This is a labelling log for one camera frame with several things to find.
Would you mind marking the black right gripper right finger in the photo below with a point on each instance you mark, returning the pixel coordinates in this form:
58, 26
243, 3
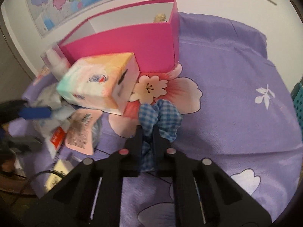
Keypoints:
169, 162

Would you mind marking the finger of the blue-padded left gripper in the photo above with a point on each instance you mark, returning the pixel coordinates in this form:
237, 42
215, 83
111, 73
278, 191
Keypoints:
14, 109
18, 144

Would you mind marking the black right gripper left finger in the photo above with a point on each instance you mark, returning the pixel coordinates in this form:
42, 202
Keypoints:
123, 163

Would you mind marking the blue checkered cloth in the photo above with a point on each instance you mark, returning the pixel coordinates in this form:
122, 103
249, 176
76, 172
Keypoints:
167, 118

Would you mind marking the pastel tissue box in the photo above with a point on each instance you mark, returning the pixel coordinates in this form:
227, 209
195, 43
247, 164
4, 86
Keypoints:
103, 82

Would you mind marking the pink labelled wipes packet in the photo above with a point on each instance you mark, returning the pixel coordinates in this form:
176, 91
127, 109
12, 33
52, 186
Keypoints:
81, 136

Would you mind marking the white spray bottle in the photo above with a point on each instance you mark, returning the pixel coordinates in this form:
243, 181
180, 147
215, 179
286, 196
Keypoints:
56, 61

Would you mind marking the purple floral bed sheet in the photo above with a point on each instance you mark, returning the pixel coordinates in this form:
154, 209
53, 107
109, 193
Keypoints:
239, 129

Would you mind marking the pink cardboard storage box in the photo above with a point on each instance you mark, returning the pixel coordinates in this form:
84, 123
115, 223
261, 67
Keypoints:
129, 28

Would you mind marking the beige plush toy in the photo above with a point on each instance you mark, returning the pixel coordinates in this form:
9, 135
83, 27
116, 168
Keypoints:
160, 17

